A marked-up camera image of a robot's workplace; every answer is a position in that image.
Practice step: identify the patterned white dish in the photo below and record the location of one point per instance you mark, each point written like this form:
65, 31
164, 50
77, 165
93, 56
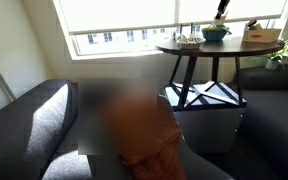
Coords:
189, 42

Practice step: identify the white roller blind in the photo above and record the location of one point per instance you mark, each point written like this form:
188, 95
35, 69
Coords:
87, 16

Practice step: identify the dark grey sofa left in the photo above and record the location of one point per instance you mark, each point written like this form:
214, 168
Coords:
38, 135

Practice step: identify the blue bowl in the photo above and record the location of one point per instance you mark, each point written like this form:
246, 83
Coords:
214, 35

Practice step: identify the orange jacket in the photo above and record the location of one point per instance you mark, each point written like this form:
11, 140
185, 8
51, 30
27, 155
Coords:
164, 163

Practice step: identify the round dark wooden table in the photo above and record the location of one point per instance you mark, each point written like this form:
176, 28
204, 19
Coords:
226, 48

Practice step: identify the potted green plant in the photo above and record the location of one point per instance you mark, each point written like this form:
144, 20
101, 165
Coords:
276, 58

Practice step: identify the dark grey sofa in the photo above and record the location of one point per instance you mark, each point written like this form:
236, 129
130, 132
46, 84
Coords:
38, 135
265, 121

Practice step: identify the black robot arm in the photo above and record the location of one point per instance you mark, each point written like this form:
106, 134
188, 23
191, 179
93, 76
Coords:
221, 8

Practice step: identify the yellow bowl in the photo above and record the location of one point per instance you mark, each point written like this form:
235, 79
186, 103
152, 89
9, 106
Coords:
217, 28

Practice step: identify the dark grey sofa right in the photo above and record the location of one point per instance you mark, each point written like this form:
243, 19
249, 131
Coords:
265, 121

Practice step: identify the white tissue box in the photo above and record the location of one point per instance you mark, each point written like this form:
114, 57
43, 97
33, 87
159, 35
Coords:
260, 35

